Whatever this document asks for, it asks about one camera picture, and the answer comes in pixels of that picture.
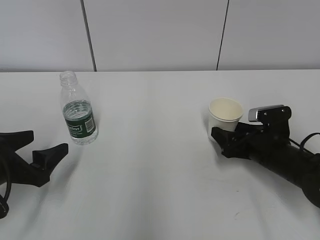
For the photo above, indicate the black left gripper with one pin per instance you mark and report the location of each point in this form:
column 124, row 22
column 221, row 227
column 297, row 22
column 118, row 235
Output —
column 43, row 163

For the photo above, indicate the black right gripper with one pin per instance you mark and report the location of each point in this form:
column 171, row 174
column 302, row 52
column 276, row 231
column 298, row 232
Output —
column 249, row 140

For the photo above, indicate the white paper cup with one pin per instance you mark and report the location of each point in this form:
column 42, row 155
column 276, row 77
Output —
column 224, row 113

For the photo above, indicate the clear green-label water bottle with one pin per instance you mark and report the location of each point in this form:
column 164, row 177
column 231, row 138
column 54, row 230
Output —
column 77, row 110

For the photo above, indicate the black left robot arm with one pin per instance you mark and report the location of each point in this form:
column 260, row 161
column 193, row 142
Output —
column 2, row 172

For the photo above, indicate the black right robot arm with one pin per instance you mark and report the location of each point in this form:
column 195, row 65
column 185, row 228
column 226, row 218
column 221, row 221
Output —
column 298, row 166

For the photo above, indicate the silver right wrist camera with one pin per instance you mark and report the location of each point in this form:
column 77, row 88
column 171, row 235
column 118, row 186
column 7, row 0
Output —
column 274, row 118

